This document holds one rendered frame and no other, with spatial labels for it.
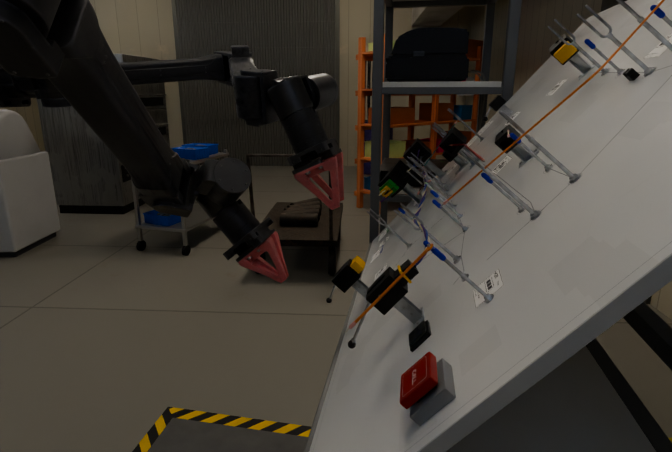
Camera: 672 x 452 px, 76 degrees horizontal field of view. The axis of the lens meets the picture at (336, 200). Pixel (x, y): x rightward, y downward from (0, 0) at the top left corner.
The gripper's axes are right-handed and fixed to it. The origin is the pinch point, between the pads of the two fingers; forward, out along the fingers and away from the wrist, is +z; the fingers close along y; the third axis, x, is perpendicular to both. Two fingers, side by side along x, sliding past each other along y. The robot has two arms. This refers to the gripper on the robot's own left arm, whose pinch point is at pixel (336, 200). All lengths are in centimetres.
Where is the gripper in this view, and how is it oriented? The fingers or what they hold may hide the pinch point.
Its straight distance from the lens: 68.2
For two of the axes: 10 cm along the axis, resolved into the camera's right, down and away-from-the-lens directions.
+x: -9.0, 3.8, 2.0
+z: 4.1, 9.0, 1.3
